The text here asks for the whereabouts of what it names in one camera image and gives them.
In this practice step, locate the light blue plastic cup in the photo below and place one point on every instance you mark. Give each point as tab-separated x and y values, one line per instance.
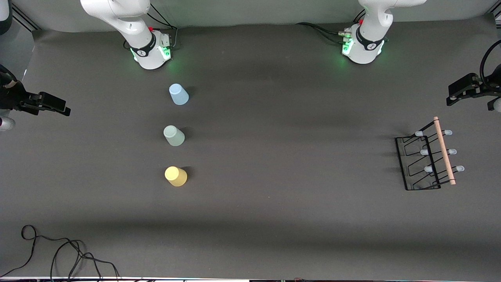
179	94

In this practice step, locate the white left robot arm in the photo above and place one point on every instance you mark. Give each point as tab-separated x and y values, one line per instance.
368	39

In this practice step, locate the pale green plastic cup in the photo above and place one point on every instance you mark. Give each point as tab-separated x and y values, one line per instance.
173	136

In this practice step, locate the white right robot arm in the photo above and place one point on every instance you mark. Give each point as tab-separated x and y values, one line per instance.
133	27

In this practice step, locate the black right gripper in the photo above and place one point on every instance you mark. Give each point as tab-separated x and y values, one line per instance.
8	96

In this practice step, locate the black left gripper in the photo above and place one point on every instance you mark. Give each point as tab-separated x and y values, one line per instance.
486	89

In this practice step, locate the dark metal frame rail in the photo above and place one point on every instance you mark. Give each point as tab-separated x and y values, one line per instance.
25	19

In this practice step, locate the yellow plastic cup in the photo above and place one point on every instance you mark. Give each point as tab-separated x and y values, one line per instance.
175	176

